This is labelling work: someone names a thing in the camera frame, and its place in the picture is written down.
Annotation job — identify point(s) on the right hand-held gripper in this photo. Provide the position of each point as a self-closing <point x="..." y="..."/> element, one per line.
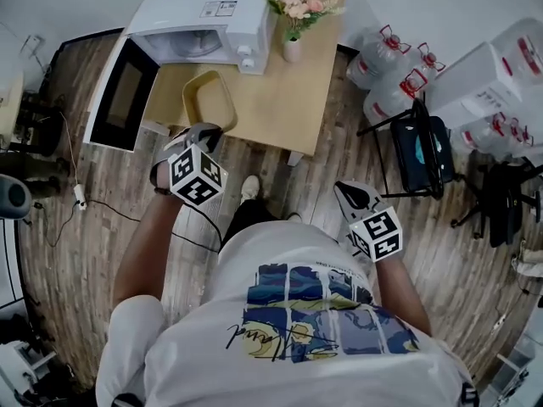
<point x="376" y="233"/>

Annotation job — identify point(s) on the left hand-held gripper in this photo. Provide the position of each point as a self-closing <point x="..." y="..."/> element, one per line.
<point x="194" y="175"/>

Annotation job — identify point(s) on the yellow container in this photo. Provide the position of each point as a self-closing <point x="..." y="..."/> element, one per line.
<point x="211" y="100"/>

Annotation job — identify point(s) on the white microwave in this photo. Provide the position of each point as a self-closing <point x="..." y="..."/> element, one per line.
<point x="182" y="11"/>

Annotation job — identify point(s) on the person's left forearm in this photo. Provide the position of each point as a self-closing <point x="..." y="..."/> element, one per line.
<point x="140" y="248"/>

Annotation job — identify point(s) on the person's right forearm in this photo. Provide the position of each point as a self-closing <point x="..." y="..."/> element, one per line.
<point x="403" y="295"/>

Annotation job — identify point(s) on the white shoe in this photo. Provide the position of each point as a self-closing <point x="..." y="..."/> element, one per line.
<point x="294" y="216"/>
<point x="249" y="188"/>

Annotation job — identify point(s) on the dark wristband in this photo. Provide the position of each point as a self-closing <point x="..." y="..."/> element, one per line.
<point x="162" y="191"/>

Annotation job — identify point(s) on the black folding stool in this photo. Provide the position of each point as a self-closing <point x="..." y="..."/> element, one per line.
<point x="420" y="155"/>

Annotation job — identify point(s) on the light wooden table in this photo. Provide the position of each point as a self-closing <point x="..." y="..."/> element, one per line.
<point x="284" y="104"/>

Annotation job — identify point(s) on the black trousers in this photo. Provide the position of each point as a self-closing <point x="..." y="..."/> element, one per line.
<point x="250" y="223"/>

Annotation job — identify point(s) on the white power strip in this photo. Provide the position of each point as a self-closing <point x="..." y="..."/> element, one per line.
<point x="79" y="195"/>

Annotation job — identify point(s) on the white vase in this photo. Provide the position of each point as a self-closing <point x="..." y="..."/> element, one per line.
<point x="292" y="51"/>

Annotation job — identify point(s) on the black office chair base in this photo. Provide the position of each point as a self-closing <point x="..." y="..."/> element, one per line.
<point x="505" y="202"/>

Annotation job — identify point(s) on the black equipment stand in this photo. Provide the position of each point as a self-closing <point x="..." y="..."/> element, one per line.
<point x="40" y="142"/>

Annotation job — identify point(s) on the white printed t-shirt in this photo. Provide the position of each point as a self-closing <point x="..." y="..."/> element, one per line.
<point x="297" y="354"/>

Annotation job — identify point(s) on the pink flower bouquet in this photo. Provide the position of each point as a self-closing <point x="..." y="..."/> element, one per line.
<point x="297" y="2"/>

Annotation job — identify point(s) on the white cardboard box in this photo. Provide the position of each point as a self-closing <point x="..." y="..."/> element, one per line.
<point x="479" y="79"/>

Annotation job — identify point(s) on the grey round device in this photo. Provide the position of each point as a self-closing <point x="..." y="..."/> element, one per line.
<point x="15" y="195"/>

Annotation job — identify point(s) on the white shelf unit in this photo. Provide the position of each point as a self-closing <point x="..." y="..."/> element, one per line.
<point x="21" y="367"/>

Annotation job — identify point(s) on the white plastic frame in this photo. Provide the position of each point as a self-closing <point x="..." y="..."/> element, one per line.
<point x="513" y="371"/>

